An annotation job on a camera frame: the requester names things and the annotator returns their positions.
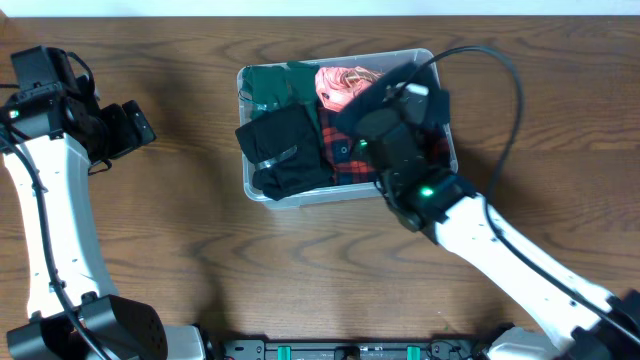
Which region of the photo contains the red navy plaid shirt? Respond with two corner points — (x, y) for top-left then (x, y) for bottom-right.
(318, 107), (452, 186)

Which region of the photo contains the dark navy cloth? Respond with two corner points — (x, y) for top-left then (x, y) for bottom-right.
(335, 62), (451, 137)

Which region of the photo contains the pink printed t-shirt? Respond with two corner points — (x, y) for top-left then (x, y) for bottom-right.
(314, 66), (383, 112)

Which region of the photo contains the black cloth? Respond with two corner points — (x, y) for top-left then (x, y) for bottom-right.
(235, 105), (334, 201)

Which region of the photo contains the dark green cloth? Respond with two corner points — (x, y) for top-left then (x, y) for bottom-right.
(238, 61), (323, 144)

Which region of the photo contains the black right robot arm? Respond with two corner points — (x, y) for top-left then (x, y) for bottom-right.
(355, 109), (639, 359)

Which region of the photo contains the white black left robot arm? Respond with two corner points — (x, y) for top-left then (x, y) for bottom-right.
(1, 69), (208, 359)

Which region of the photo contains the black mounting rail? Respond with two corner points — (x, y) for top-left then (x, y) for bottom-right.
(220, 339), (489, 360)

